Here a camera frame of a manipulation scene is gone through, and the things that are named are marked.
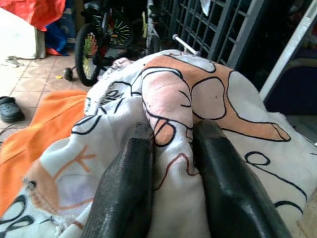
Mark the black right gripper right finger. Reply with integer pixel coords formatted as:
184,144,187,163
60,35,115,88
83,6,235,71
192,119,293,238

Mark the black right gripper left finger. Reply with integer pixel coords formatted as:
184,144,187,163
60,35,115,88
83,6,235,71
81,122,156,238

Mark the white cartoon print cloth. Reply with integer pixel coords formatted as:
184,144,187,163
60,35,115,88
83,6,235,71
0,49,317,238

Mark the orange cloth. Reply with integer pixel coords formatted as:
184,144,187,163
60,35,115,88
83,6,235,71
0,89,89,216

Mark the dark grey clog shoe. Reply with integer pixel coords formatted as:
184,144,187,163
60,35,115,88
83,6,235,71
0,96,25,123

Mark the black children's bicycle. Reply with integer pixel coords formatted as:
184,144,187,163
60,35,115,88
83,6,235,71
63,4,136,87

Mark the blue plastic bag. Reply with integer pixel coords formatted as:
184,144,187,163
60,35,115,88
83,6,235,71
44,22,69,57

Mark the black metal grille gate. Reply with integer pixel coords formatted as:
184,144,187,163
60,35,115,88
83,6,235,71
158,0,268,70

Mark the white sheet covered object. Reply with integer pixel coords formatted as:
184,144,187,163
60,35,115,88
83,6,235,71
0,7,47,60

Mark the orange plastic tarp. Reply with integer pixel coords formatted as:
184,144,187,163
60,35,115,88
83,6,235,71
0,0,67,32

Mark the white metal door frame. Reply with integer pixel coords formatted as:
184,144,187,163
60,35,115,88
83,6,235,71
259,0,317,100

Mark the silver metal bolt handle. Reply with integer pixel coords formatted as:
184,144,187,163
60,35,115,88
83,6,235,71
172,34,201,57

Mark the white bicycle frame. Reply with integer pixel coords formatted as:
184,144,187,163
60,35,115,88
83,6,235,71
141,0,161,57

